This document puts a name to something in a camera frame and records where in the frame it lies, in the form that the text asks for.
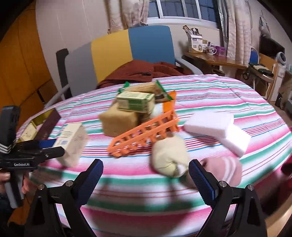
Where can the window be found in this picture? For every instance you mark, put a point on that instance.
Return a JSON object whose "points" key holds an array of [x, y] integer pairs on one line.
{"points": [[203, 13]]}

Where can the black rolled mat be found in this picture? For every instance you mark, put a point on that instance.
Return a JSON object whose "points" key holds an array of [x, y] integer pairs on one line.
{"points": [[60, 58]]}

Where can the beige carton with drawing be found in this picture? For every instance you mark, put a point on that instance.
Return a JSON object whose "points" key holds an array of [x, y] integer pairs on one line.
{"points": [[73, 140]]}

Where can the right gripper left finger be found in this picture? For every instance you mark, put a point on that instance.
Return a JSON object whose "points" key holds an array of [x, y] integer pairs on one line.
{"points": [[43, 218]]}

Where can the white mug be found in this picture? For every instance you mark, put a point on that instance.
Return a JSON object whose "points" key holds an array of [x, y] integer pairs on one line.
{"points": [[211, 50]]}

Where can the small green box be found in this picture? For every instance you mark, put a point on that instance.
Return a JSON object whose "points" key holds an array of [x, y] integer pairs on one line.
{"points": [[136, 101]]}

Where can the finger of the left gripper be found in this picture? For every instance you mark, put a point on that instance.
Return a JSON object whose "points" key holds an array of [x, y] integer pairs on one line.
{"points": [[47, 154], [44, 144]]}

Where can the floral curtain left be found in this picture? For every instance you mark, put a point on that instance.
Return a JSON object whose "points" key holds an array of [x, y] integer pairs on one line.
{"points": [[125, 14]]}

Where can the small white fan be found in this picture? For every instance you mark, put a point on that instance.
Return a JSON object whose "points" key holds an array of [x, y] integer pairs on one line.
{"points": [[281, 58]]}

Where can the cracker pack flat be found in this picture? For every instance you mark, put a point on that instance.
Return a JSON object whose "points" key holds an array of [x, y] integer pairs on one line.
{"points": [[153, 87]]}

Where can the grey yellow blue chair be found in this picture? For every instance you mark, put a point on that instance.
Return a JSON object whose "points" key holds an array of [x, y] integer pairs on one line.
{"points": [[91, 63]]}

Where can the purple box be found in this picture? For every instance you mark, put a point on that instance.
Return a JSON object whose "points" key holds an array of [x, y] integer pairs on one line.
{"points": [[221, 51]]}

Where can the gold metal tin box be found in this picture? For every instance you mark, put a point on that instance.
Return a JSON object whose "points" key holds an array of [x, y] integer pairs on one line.
{"points": [[41, 126]]}

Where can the pink striped sock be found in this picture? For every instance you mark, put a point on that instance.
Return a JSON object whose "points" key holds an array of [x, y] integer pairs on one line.
{"points": [[226, 169]]}

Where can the white box with items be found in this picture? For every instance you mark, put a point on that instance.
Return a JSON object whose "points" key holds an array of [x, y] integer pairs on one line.
{"points": [[195, 44]]}

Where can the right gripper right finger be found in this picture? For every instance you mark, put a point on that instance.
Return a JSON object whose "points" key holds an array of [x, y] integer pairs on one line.
{"points": [[248, 219]]}

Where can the white foam block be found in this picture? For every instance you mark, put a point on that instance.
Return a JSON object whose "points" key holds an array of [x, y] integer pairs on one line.
{"points": [[236, 140], [212, 124]]}

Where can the striped tablecloth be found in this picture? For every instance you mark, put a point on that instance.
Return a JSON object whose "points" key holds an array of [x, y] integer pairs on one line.
{"points": [[131, 198]]}

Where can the tan sponge block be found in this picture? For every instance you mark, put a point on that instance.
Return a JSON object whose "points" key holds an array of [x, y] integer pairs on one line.
{"points": [[116, 122]]}

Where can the wooden wardrobe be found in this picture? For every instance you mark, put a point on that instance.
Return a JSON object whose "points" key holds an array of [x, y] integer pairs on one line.
{"points": [[25, 78]]}

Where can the orange plastic rack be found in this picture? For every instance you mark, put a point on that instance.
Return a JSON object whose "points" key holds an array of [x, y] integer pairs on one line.
{"points": [[150, 131]]}

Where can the dark red jacket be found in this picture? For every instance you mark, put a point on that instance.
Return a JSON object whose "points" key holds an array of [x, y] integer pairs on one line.
{"points": [[138, 71]]}

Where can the wooden side desk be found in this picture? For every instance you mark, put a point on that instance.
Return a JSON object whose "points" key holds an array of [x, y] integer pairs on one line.
{"points": [[206, 62]]}

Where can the person left hand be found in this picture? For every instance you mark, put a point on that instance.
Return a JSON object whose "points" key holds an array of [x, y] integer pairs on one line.
{"points": [[27, 186]]}

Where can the curtain right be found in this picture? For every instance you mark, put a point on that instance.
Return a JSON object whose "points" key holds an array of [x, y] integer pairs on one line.
{"points": [[235, 20]]}

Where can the cream sock ball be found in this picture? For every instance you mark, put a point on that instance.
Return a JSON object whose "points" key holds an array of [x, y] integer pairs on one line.
{"points": [[169, 156]]}

